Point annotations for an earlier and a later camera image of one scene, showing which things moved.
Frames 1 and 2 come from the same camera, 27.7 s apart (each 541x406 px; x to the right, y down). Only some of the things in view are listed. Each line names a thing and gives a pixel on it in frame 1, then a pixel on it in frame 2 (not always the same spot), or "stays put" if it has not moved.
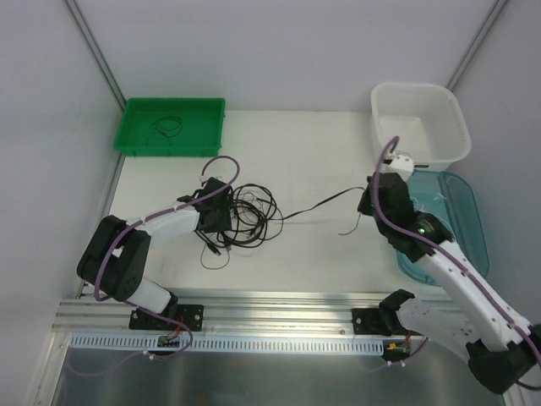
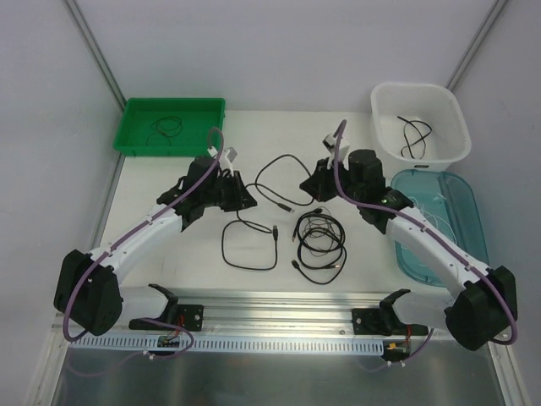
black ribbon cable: (341, 234) -> (415, 131)
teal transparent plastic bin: (450, 199) stays put
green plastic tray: (171, 127) stays put
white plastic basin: (429, 119) stays put
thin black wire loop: (170, 126) stays put
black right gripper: (381, 196) -> (322, 180)
